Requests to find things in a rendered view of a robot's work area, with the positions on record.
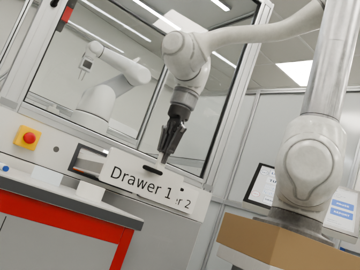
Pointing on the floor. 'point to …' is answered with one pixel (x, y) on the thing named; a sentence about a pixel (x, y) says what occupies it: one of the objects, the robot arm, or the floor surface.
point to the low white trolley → (59, 227)
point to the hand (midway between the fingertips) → (160, 163)
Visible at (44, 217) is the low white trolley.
